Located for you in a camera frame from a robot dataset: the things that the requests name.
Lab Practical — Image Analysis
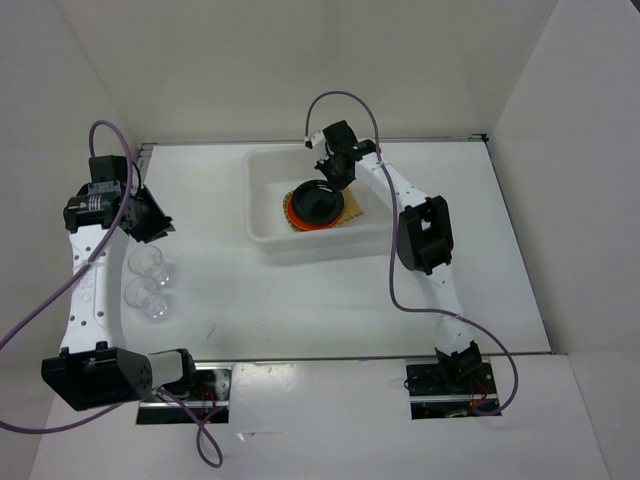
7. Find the woven bamboo tray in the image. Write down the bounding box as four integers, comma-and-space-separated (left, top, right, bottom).
281, 184, 366, 232

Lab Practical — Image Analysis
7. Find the black round plate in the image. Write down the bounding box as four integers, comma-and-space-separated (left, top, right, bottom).
292, 179, 344, 225

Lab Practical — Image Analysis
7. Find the orange plastic plate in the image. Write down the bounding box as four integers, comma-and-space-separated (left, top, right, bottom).
283, 192, 340, 232

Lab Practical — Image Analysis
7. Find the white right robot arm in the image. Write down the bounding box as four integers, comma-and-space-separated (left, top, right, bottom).
304, 120, 482, 393

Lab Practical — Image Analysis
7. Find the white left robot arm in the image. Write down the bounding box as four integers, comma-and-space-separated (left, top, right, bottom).
41, 155, 199, 411

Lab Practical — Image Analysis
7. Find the translucent white plastic bin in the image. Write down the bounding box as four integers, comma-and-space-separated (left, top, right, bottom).
242, 144, 391, 264

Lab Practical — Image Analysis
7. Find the clear plastic cup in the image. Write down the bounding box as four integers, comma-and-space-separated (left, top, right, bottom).
127, 245, 171, 286
124, 276, 169, 319

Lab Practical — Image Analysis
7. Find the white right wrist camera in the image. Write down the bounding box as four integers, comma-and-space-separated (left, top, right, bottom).
304, 130, 325, 150

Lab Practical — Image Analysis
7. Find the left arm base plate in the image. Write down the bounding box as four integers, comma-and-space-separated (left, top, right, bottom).
136, 362, 233, 426

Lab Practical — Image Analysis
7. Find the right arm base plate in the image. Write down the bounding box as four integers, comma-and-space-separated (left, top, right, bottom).
403, 359, 500, 420

